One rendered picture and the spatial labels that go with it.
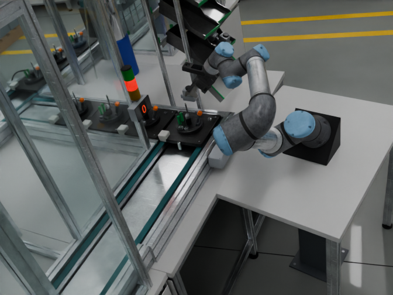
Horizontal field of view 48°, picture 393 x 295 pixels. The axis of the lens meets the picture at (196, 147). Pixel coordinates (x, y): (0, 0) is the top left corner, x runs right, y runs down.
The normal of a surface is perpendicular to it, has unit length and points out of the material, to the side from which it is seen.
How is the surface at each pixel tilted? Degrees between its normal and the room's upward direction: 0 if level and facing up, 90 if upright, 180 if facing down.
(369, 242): 0
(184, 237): 0
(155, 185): 0
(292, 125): 39
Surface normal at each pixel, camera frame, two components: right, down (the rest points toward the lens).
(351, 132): -0.19, -0.76
